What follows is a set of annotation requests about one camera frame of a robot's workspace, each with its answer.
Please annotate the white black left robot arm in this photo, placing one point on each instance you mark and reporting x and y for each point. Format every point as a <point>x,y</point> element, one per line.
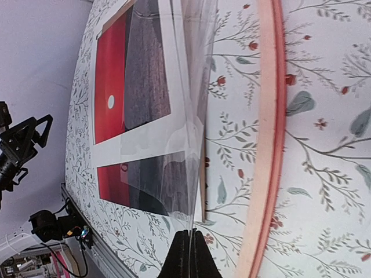
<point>6,177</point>

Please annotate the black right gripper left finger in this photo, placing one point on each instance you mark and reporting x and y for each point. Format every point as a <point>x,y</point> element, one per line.
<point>176,264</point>

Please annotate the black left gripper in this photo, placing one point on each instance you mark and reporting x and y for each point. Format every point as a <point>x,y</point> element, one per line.
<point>18,145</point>

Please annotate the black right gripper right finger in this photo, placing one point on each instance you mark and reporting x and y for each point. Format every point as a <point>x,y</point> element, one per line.
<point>202,264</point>

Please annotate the aluminium front rail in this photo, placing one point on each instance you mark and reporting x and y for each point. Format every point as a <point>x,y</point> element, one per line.
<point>98,250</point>

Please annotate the red wooden picture frame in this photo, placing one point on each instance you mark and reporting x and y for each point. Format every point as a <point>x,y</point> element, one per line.
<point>270,139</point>

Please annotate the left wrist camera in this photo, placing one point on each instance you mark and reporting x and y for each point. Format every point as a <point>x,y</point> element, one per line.
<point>5,118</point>

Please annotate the brown backing board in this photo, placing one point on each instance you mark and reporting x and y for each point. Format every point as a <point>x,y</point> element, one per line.
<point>203,173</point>

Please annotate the white mat board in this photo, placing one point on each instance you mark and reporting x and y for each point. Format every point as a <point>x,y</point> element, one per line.
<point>148,81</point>

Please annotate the floral patterned table mat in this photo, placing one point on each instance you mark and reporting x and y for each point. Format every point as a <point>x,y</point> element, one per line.
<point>321,221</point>

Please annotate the red grey photo print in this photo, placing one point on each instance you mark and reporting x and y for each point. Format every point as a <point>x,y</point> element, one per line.
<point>130,116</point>

